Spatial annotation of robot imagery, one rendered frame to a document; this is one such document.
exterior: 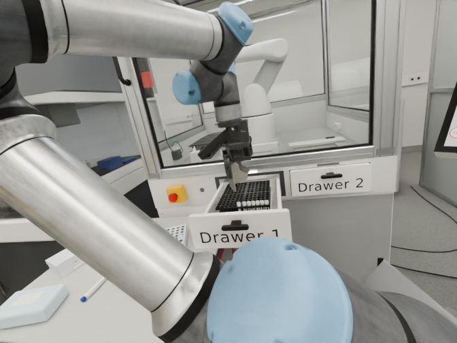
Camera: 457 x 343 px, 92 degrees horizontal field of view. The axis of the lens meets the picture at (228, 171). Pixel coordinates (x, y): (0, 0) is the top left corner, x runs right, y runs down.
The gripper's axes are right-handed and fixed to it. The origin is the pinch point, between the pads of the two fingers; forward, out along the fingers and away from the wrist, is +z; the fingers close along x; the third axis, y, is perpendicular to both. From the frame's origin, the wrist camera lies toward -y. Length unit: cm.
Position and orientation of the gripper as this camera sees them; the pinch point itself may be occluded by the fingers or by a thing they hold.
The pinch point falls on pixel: (233, 185)
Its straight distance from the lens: 70.0
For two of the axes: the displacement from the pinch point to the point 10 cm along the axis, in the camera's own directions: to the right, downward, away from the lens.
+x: 1.8, -3.3, 9.3
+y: 9.7, -1.0, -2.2
